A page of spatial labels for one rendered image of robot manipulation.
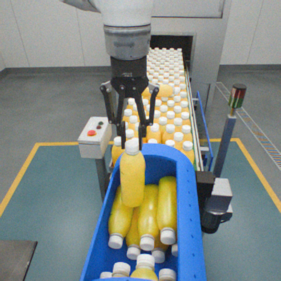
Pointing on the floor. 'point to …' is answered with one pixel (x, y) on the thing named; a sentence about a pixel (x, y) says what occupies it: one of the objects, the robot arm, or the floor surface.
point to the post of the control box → (101, 175)
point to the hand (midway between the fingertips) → (131, 136)
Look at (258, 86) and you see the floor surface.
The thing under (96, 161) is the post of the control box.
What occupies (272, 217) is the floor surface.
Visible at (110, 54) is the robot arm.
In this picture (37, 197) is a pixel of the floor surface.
